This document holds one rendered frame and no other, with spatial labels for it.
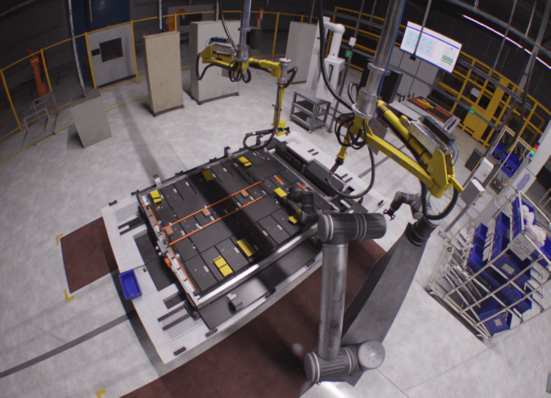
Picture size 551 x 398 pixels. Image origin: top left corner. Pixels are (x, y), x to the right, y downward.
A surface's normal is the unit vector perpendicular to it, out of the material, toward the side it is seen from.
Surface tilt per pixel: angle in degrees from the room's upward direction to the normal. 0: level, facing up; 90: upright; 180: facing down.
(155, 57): 90
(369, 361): 0
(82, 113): 90
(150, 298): 0
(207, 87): 90
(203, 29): 90
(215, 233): 0
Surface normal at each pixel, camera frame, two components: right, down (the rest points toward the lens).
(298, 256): 0.12, -0.69
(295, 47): -0.76, 0.39
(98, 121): 0.64, 0.60
